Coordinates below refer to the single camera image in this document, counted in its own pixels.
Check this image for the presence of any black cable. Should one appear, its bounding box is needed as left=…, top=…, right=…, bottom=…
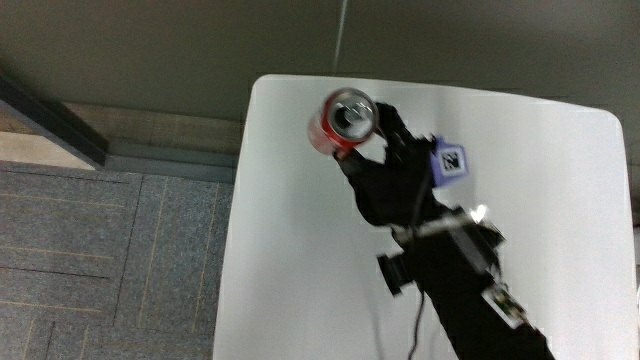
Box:
left=406, top=291, right=426, bottom=360

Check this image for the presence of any person's right hand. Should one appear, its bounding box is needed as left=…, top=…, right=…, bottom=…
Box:
left=334, top=101, right=472, bottom=230

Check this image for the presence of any person's right forearm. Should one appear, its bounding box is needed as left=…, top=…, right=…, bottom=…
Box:
left=376, top=204, right=557, bottom=360

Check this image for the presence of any dark wall frame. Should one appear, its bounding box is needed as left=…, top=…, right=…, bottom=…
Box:
left=0, top=73, right=110, bottom=168

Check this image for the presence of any red soda can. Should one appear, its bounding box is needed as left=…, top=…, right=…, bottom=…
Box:
left=307, top=87, right=381, bottom=156

